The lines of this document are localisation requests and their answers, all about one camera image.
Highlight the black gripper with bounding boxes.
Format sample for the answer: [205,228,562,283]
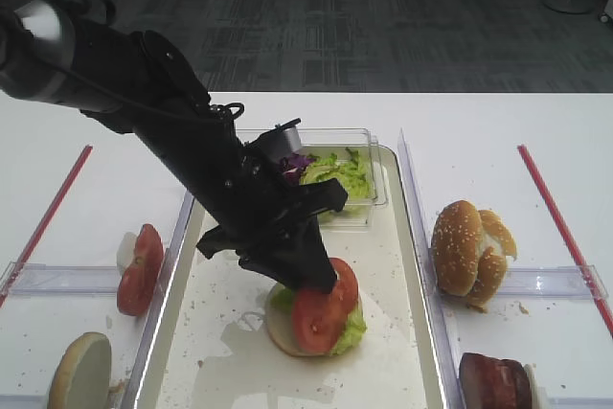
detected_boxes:
[131,99,349,294]

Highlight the red tomato slice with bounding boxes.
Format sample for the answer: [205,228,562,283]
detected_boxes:
[291,258,359,355]

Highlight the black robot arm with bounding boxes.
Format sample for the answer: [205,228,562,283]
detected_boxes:
[1,0,348,293]

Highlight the green lettuce in container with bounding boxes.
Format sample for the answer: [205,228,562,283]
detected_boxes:
[299,148,375,226]

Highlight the lettuce leaf on bun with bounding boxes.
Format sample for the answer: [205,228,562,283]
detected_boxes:
[271,286,369,357]

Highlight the remaining red tomato slices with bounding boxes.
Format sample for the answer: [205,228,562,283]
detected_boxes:
[117,223,165,317]

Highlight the white tomato pusher block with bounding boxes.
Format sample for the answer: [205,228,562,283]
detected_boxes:
[116,232,138,273]

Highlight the sliced meat patties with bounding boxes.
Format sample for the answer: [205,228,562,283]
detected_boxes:
[459,352,533,409]

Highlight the white meat pusher block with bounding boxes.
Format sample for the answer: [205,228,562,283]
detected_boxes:
[523,364,551,409]

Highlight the chopped purple cabbage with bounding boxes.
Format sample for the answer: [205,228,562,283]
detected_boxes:
[279,153,314,183]

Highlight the clear plastic container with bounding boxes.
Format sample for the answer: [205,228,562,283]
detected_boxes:
[273,128,387,230]

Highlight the bottom bun slice on tray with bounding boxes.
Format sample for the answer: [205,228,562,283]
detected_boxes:
[265,283,368,357]

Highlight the sesame bun front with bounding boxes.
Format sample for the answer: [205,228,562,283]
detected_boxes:
[431,200,483,297]

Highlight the sesame bun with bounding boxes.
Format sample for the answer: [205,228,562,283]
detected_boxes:
[431,200,483,297]
[466,210,517,311]

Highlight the white metal tray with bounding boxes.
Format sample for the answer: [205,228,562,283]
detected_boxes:
[125,148,443,408]

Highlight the sesame bun back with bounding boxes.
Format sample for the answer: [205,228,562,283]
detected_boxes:
[466,210,517,311]

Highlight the left red strip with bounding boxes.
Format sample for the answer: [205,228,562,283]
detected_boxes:
[0,145,93,306]

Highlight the red strip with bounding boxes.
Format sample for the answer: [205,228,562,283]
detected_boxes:
[517,145,612,334]
[0,145,93,306]

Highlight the right red strip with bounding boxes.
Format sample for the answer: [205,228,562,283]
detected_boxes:
[517,145,612,334]

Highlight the upright bun slice left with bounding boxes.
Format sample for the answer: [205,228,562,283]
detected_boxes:
[46,331,112,409]

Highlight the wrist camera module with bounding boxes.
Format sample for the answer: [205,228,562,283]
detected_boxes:
[245,118,302,163]

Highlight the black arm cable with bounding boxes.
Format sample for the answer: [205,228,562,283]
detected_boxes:
[28,54,245,121]

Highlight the right clear vertical rail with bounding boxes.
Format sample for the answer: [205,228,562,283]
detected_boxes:
[397,130,465,408]

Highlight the clear vertical rail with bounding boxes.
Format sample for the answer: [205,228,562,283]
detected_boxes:
[397,130,465,408]
[119,192,194,408]

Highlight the clear sesame bun holder rail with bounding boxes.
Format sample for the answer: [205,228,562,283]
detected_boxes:
[496,265,608,301]

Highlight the left clear vertical rail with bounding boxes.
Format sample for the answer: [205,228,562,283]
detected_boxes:
[119,192,194,408]

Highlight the clear tomato holder rail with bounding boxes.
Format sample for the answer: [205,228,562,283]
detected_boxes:
[1,262,121,296]

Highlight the clear meat holder rail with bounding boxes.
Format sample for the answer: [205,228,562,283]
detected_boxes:
[544,398,613,409]

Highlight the clear bun slice holder rail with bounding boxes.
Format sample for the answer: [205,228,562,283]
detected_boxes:
[0,395,48,409]

